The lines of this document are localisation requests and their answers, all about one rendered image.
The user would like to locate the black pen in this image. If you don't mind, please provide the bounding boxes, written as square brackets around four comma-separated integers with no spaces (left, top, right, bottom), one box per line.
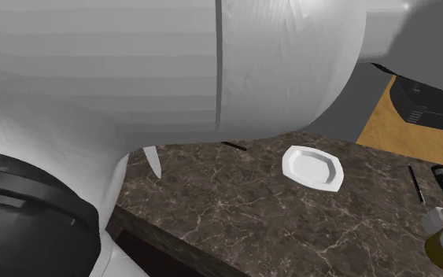
[407,164,426,207]

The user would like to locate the black rounded appliance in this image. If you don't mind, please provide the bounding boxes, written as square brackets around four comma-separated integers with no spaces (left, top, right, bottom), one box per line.
[370,61,443,136]

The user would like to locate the white octagonal plate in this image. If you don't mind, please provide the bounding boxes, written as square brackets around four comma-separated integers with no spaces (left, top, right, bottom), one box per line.
[281,145,345,193]

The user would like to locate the dark marble top table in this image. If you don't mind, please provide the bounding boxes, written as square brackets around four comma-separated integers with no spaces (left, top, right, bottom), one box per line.
[105,131,443,277]

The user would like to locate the black thin stick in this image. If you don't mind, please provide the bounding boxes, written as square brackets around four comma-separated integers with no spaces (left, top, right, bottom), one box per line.
[220,141,248,152]

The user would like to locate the white knife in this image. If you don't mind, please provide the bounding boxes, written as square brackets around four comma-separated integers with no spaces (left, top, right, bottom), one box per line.
[142,146,163,180]

